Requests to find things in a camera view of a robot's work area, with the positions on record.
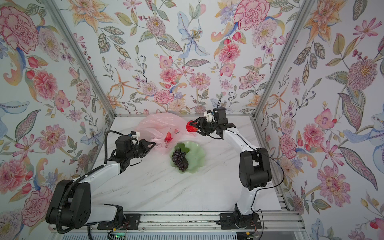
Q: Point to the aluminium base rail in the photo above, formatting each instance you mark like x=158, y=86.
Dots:
x=264, y=221

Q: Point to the purple grape bunch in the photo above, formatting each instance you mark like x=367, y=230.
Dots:
x=179, y=159

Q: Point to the red apple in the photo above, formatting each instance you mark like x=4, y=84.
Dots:
x=191, y=127

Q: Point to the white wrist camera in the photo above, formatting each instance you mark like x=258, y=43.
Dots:
x=209, y=116
x=134, y=135

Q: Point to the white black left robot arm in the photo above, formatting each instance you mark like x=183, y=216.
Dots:
x=72, y=206

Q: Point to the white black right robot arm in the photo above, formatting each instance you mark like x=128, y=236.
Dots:
x=254, y=165

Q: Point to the aluminium corner post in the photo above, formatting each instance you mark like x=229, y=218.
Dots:
x=68, y=36
x=303, y=13

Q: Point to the pink plastic bag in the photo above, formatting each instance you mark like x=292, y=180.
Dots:
x=165, y=129

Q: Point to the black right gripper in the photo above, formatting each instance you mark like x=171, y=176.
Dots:
x=201, y=120

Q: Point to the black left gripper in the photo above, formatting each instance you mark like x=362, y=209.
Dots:
x=148, y=149

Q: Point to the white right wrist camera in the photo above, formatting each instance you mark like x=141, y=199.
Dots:
x=209, y=116

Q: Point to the green plastic fruit plate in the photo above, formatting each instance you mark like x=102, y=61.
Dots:
x=196, y=157

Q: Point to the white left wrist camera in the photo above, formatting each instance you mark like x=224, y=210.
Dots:
x=134, y=135

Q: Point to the aluminium corner post left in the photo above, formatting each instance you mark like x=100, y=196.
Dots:
x=68, y=36

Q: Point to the aluminium corner post right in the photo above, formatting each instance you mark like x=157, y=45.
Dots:
x=303, y=13

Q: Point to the green grape leaf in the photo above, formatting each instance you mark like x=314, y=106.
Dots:
x=181, y=147

